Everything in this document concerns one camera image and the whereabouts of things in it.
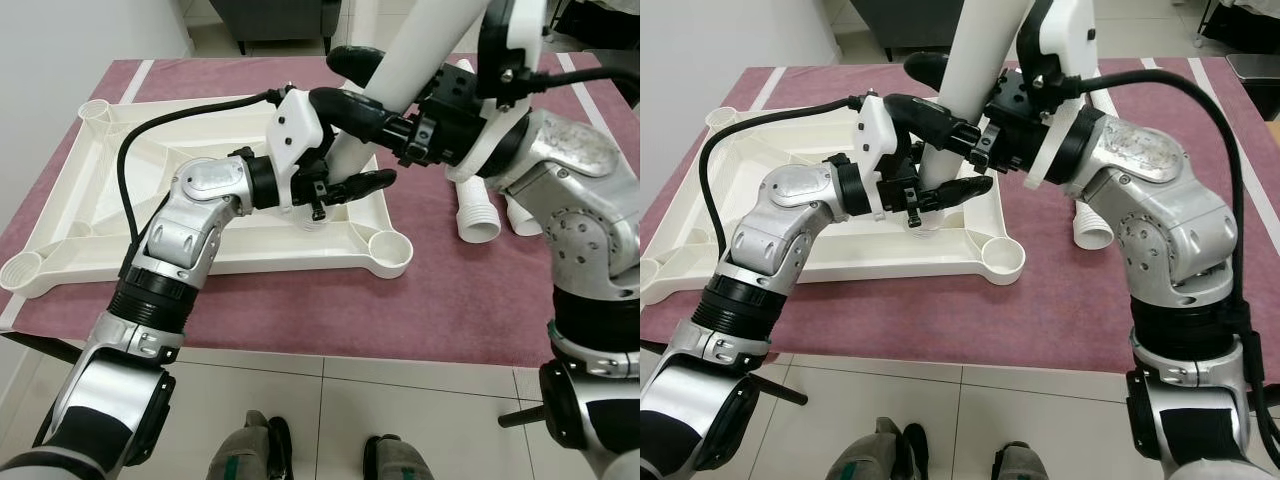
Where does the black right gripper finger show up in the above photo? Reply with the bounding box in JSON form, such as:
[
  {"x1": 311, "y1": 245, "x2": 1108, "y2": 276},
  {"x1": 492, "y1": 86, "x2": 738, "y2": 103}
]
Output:
[
  {"x1": 903, "y1": 52, "x2": 953, "y2": 89},
  {"x1": 327, "y1": 45, "x2": 389, "y2": 85},
  {"x1": 884, "y1": 93, "x2": 988, "y2": 153},
  {"x1": 308, "y1": 87, "x2": 413, "y2": 147}
]

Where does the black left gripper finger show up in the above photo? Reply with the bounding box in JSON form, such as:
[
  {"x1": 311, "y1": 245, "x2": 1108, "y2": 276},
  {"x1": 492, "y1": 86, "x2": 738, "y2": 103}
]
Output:
[
  {"x1": 325, "y1": 167, "x2": 399, "y2": 204},
  {"x1": 920, "y1": 175, "x2": 996, "y2": 209}
]

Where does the dark grey armchair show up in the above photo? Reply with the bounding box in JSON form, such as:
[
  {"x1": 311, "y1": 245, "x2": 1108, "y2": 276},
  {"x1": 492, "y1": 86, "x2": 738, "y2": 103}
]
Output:
[
  {"x1": 208, "y1": 0, "x2": 341, "y2": 56},
  {"x1": 850, "y1": 0, "x2": 966, "y2": 61}
]

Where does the maroon table cloth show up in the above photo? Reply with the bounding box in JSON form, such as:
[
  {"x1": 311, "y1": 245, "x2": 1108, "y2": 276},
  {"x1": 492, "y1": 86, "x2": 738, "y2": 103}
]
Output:
[
  {"x1": 640, "y1": 60, "x2": 1280, "y2": 381},
  {"x1": 0, "y1": 55, "x2": 641, "y2": 373}
]

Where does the dark grey lidded bin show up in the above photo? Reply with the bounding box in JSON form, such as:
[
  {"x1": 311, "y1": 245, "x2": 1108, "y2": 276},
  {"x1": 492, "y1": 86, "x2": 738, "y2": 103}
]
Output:
[{"x1": 1225, "y1": 55, "x2": 1280, "y2": 121}]

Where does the grey robot left foot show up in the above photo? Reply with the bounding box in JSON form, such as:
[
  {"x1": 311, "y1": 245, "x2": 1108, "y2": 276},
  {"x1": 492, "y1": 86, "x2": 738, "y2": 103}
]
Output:
[
  {"x1": 820, "y1": 418, "x2": 921, "y2": 480},
  {"x1": 205, "y1": 410, "x2": 293, "y2": 480}
]

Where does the grey robot foot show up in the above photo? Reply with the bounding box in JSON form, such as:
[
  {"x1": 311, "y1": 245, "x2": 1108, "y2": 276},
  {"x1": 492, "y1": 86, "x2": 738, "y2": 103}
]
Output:
[
  {"x1": 205, "y1": 410, "x2": 293, "y2": 480},
  {"x1": 990, "y1": 442, "x2": 1061, "y2": 480},
  {"x1": 362, "y1": 435, "x2": 436, "y2": 480},
  {"x1": 820, "y1": 418, "x2": 921, "y2": 480}
]

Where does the grey robot right foot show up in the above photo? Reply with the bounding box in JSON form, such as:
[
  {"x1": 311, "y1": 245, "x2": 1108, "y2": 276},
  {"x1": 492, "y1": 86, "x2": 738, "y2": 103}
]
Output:
[
  {"x1": 362, "y1": 435, "x2": 436, "y2": 480},
  {"x1": 990, "y1": 442, "x2": 1061, "y2": 480}
]

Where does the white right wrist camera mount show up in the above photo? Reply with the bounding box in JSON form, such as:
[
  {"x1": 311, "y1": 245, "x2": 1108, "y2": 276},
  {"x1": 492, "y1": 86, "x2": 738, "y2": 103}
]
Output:
[
  {"x1": 465, "y1": 0, "x2": 549, "y2": 186},
  {"x1": 1015, "y1": 0, "x2": 1096, "y2": 191}
]

